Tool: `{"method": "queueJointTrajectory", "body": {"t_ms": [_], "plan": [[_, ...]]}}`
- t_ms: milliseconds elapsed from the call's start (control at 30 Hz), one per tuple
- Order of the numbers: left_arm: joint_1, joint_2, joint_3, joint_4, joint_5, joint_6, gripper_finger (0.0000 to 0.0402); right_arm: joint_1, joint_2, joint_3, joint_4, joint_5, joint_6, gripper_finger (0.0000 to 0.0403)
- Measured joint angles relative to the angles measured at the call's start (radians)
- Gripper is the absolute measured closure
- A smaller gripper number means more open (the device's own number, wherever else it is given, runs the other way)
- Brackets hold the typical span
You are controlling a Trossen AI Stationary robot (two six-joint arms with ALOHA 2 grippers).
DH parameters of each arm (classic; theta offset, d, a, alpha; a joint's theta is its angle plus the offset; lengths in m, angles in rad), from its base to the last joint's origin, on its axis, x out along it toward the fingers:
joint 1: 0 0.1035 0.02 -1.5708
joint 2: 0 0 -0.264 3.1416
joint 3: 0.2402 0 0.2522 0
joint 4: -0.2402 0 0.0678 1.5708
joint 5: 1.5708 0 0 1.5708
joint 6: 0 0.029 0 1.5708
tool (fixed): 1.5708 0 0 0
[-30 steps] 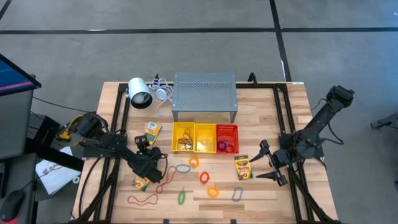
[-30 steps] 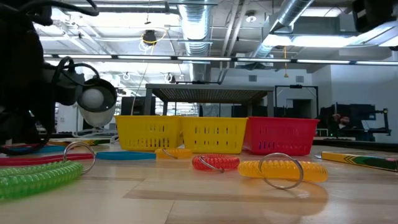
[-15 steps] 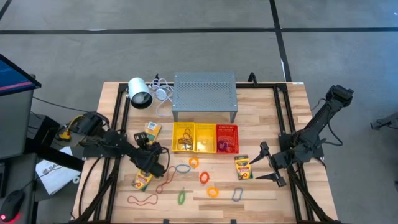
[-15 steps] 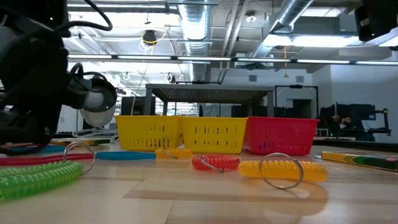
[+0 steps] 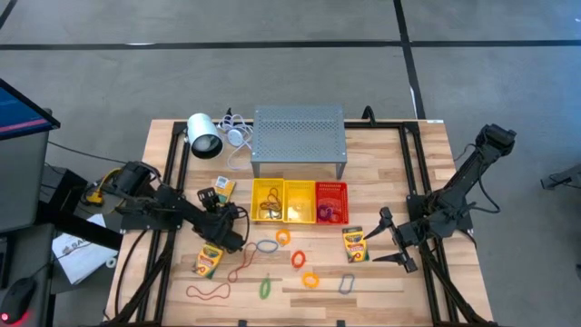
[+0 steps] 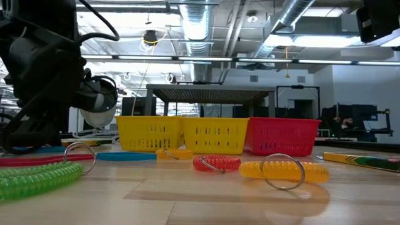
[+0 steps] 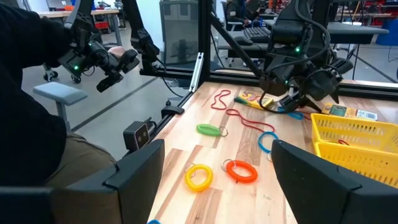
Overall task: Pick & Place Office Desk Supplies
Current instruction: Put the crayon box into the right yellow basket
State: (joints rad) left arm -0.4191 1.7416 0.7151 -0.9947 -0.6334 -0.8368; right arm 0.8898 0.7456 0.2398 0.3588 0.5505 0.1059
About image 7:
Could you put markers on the person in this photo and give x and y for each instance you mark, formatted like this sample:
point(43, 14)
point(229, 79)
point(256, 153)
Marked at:
point(236, 12)
point(25, 124)

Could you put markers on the grey padded armrest stand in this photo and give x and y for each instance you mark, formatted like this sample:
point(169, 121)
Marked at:
point(59, 93)

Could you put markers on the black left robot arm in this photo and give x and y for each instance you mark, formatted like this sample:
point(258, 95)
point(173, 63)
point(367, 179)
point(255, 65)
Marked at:
point(289, 31)

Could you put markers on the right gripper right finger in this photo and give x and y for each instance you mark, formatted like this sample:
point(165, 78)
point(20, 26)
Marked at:
point(326, 199)

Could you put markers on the person's left hand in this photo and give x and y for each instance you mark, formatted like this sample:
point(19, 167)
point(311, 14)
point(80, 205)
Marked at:
point(115, 51)

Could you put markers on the black table-level camera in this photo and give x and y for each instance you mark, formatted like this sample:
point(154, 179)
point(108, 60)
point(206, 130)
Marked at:
point(135, 137)

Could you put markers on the silver corner bracket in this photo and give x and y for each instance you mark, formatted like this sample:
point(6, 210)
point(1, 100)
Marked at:
point(196, 71)

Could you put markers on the yellow green Crayola crayon box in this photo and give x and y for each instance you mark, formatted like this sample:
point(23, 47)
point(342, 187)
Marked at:
point(255, 100)
point(342, 111)

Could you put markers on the grey mesh office chair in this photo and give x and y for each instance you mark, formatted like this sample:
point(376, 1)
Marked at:
point(178, 25)

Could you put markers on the black table edge clamp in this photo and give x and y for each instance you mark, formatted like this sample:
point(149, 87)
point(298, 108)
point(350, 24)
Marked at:
point(172, 111)

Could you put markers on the black computer mouse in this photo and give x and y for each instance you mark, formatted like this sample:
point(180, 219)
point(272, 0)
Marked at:
point(241, 40)

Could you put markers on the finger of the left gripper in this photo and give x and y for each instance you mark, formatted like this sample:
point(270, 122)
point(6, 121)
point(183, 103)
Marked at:
point(289, 104)
point(309, 104)

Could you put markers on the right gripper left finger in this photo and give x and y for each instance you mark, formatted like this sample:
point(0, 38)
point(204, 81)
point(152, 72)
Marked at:
point(130, 193)

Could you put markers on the dark office desk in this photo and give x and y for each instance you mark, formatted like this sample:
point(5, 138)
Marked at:
point(351, 32)

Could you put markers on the wooden background table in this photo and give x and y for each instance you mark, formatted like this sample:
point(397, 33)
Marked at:
point(77, 13)

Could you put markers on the blue rubber band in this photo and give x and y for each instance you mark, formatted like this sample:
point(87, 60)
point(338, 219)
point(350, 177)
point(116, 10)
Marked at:
point(297, 117)
point(259, 142)
point(154, 221)

